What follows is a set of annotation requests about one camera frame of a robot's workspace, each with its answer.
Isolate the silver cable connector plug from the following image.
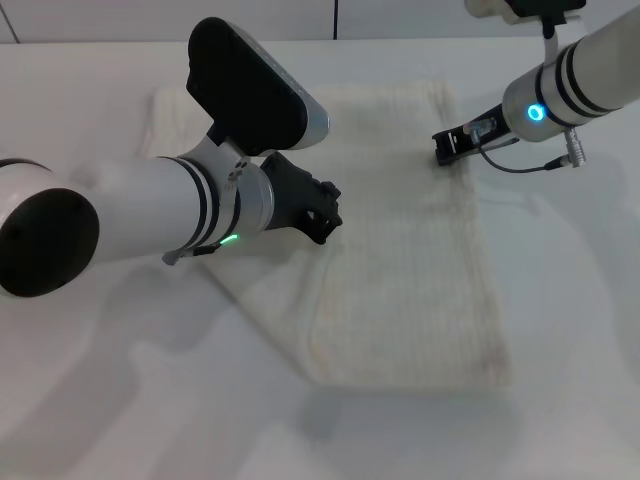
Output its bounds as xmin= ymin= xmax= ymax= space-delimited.
xmin=563 ymin=126 xmax=590 ymax=170

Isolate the white ribbed towel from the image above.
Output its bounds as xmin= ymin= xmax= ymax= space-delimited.
xmin=141 ymin=79 xmax=515 ymax=392

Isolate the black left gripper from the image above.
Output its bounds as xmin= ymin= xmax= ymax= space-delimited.
xmin=258 ymin=151 xmax=345 ymax=246

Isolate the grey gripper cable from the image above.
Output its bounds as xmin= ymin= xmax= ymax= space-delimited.
xmin=467 ymin=130 xmax=572 ymax=174

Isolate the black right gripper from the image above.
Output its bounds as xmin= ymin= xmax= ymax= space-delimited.
xmin=431 ymin=103 xmax=517 ymax=168

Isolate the white camera cable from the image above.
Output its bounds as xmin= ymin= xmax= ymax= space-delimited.
xmin=541 ymin=17 xmax=562 ymax=65

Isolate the black wrist camera white mount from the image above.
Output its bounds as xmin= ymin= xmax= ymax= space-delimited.
xmin=464 ymin=0 xmax=587 ymax=26

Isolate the black silver wrist camera box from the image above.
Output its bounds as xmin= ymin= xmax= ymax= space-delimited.
xmin=185 ymin=16 xmax=332 ymax=157

